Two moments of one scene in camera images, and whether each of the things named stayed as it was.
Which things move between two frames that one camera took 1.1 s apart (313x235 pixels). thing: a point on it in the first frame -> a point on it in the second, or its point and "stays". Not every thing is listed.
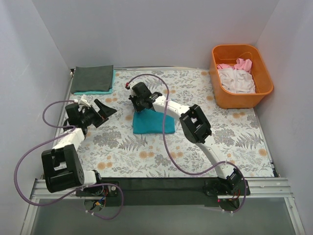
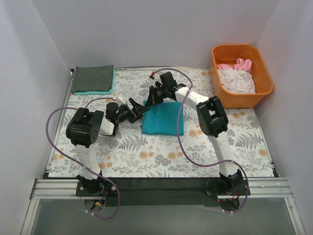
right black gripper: (136, 104) -> (152, 95)
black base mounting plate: (164, 192) stays
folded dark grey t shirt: (92, 78) stays
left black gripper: (98, 117) -> (133, 113)
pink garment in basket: (240, 64) stays
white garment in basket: (236, 81) stays
